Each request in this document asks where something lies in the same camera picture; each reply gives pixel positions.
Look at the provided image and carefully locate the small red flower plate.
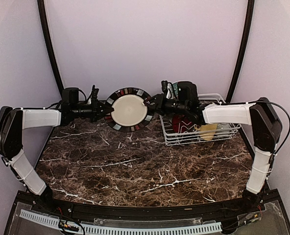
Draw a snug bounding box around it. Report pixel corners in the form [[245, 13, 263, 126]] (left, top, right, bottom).
[[171, 115, 198, 134]]

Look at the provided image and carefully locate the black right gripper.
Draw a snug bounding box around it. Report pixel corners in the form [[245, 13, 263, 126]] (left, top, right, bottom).
[[144, 93, 189, 117]]

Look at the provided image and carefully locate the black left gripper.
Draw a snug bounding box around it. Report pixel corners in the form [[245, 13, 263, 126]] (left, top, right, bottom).
[[71, 98, 114, 122]]

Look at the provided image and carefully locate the pale green glass cup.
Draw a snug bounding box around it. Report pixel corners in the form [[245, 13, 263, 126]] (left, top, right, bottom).
[[216, 123, 230, 136]]

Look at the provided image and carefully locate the white slotted cable duct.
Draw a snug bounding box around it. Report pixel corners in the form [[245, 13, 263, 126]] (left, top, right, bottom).
[[20, 210, 222, 235]]

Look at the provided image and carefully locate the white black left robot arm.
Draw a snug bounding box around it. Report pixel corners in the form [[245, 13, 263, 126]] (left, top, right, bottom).
[[0, 87, 114, 213]]

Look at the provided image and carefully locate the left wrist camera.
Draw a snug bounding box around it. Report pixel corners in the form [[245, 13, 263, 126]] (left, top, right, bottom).
[[86, 85, 99, 108]]

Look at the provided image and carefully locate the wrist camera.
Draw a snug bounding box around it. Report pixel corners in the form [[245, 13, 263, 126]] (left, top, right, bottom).
[[86, 85, 99, 108], [161, 80, 176, 99]]

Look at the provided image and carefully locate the pale yellow mug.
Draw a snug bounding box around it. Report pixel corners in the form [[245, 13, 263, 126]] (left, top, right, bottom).
[[194, 124, 218, 141]]

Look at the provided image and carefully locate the striped rim cream plate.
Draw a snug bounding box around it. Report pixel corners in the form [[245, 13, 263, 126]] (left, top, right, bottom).
[[104, 87, 154, 133]]

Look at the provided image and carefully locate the right black frame post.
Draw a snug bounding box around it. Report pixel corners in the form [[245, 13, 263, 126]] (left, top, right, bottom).
[[225, 0, 255, 103]]

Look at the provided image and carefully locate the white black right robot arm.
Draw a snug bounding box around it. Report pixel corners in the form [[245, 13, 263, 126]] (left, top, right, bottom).
[[144, 81, 283, 212]]

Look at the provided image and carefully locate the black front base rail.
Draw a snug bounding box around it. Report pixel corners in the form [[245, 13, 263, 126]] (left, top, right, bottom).
[[15, 188, 280, 222]]

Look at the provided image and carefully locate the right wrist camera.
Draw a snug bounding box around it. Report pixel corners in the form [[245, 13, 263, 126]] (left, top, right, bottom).
[[161, 80, 176, 99]]

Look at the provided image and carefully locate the red teal flower plate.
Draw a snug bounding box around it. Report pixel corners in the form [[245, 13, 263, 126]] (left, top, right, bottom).
[[172, 82, 178, 99]]

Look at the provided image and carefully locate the white wire dish rack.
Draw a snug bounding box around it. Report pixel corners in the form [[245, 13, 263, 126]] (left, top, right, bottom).
[[159, 93, 242, 147]]

